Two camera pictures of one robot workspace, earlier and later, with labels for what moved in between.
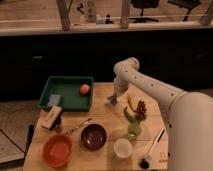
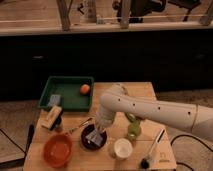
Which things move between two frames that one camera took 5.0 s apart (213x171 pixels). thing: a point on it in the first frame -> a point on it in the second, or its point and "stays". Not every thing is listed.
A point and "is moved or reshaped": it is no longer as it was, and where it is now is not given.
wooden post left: x=64 y=14 stays
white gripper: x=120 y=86 -> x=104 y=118
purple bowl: x=93 y=137 stays
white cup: x=122 y=148 stays
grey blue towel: x=112 y=99 is moved or reshaped
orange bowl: x=57 y=150 stays
